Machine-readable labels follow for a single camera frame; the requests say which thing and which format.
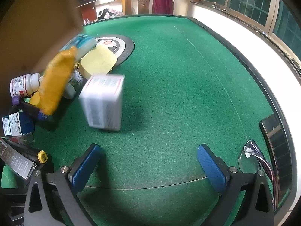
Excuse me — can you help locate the pale yellow box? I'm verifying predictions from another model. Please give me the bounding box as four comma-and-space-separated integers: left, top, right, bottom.
80, 44, 117, 80

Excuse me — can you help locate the white and blue carton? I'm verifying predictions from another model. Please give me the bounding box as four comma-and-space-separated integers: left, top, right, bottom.
2, 111, 36, 137

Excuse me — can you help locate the orange snack bag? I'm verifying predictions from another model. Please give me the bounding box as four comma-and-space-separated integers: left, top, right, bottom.
30, 46, 78, 115

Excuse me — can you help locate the wooden TV cabinet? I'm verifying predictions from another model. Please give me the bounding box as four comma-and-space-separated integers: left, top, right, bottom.
76, 1, 98, 25

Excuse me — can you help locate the black printed carton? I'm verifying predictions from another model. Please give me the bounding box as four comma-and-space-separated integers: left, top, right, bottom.
0, 138, 38, 180

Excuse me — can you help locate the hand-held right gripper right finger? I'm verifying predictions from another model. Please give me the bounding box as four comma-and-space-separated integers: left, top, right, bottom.
197, 144, 275, 226

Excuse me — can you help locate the wooden frame window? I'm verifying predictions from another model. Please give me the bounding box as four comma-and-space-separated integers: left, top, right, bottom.
190, 0, 301, 71

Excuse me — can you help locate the white pill bottle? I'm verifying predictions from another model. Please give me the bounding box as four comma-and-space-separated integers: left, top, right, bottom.
10, 73, 40, 98

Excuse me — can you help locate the floral patterned bag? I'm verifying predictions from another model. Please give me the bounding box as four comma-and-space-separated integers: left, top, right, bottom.
97, 8, 123, 20

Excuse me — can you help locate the round grey table dial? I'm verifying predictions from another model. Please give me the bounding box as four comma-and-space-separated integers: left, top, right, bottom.
94, 35, 135, 69

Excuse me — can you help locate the brown cardboard box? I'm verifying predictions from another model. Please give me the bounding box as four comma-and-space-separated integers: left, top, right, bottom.
0, 0, 83, 118

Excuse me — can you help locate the white printed bottle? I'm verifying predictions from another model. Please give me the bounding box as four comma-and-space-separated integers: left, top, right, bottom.
62, 72, 83, 99

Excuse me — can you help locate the long black box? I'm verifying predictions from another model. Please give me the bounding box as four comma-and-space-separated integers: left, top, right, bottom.
17, 99, 71, 131

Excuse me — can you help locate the maroon cloth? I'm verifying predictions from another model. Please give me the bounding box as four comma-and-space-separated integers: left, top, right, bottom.
152, 0, 176, 15

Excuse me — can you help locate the white printed box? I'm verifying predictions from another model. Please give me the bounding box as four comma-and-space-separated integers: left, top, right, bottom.
79, 74, 125, 131

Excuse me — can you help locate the teal tissue pack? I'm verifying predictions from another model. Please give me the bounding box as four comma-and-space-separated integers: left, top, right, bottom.
59, 33, 97, 57

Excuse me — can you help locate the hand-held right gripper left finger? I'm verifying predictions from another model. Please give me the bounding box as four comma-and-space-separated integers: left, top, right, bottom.
24, 143, 101, 226

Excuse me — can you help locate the black smartphone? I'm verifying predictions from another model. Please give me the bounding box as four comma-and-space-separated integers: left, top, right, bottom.
259, 114, 293, 200

